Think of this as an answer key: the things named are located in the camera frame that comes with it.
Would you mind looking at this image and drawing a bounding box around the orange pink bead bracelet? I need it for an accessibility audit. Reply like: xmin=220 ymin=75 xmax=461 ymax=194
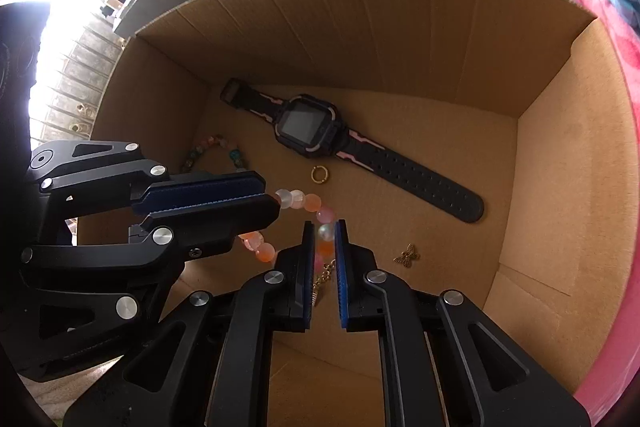
xmin=238 ymin=187 xmax=338 ymax=275

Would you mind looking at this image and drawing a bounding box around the gold butterfly brooch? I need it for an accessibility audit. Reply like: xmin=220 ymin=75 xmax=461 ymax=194
xmin=394 ymin=244 xmax=420 ymax=269

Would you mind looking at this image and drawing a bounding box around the white radiator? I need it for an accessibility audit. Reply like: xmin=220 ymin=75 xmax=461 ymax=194
xmin=28 ymin=12 xmax=125 ymax=148

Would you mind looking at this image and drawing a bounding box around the black pink smartwatch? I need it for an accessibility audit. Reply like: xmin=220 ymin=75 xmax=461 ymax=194
xmin=220 ymin=78 xmax=485 ymax=223

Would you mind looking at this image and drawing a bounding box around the brown cardboard box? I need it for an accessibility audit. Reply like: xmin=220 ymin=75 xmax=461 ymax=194
xmin=92 ymin=0 xmax=639 ymax=421

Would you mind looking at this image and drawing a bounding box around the pink blanket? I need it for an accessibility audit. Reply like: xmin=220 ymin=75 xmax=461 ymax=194
xmin=524 ymin=0 xmax=640 ymax=425

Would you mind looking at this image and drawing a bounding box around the gold brooch with chain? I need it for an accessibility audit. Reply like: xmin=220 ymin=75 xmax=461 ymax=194
xmin=311 ymin=259 xmax=335 ymax=307

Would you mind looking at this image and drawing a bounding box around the multicolour bead bracelet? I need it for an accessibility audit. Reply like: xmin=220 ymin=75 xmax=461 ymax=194
xmin=180 ymin=133 xmax=249 ymax=174

